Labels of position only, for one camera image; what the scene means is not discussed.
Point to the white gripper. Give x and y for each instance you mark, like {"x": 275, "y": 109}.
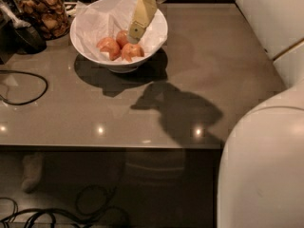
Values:
{"x": 144, "y": 13}

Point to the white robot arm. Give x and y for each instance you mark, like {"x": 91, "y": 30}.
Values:
{"x": 261, "y": 172}

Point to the white ceramic bowl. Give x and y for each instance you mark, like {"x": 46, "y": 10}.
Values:
{"x": 95, "y": 10}

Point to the white paper liner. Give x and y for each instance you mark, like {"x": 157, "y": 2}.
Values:
{"x": 95, "y": 26}

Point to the glass jar of dried chips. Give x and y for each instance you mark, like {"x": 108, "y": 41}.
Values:
{"x": 48, "y": 16}

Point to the black round appliance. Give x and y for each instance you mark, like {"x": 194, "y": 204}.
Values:
{"x": 29, "y": 40}

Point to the silver spoon handle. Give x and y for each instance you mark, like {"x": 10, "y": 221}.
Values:
{"x": 17, "y": 23}

